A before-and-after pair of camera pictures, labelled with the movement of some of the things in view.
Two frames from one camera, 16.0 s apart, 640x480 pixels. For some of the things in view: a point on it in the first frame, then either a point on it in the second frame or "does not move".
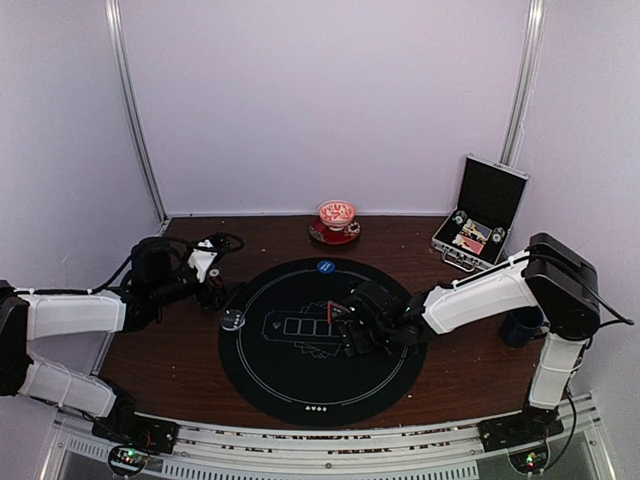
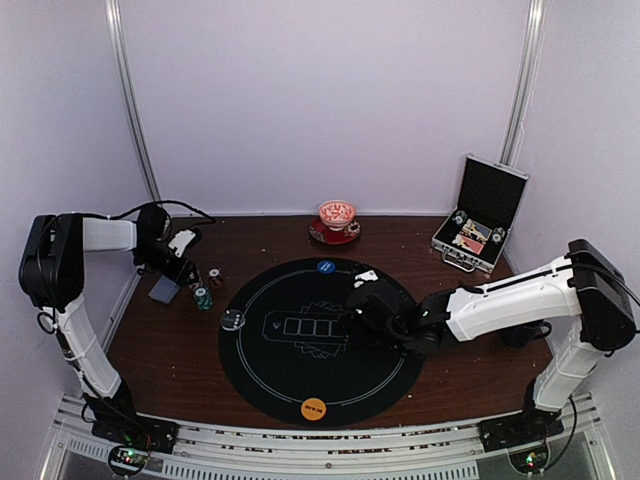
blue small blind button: x=326 y=266 does not move
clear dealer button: x=233 y=320 does not move
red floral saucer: x=322 y=233 does not move
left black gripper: x=217 y=301 -> x=181 y=271
